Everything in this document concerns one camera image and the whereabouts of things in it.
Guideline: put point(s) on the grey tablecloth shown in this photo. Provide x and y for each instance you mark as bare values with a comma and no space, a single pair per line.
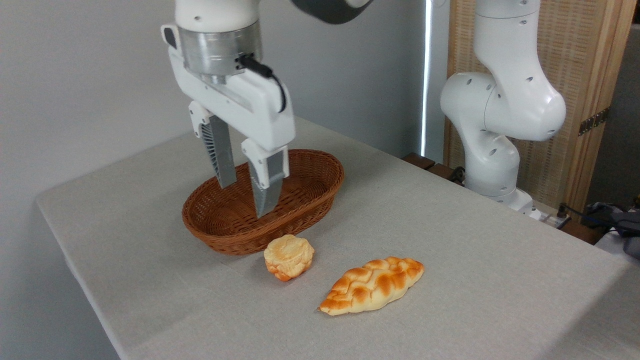
450,250

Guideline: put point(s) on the dark grey bag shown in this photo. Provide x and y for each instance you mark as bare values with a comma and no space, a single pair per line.
617,220

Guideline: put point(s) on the dark brown wooden block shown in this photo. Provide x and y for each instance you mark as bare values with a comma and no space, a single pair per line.
445,173
419,160

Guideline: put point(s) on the dark metal screen hinge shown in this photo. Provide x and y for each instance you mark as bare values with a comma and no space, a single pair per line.
594,121

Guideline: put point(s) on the long braided bread loaf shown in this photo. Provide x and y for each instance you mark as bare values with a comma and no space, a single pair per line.
372,286

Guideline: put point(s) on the brown oval wicker basket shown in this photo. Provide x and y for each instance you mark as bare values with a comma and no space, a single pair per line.
225,220

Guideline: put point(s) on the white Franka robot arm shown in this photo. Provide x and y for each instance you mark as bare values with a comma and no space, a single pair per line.
500,100

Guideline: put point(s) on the round golden bread roll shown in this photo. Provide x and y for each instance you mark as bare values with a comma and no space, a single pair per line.
289,256

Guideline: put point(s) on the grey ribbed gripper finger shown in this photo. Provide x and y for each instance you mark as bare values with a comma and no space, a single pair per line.
220,150
267,175

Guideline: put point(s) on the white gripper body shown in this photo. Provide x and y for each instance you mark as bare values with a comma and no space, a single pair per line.
250,107

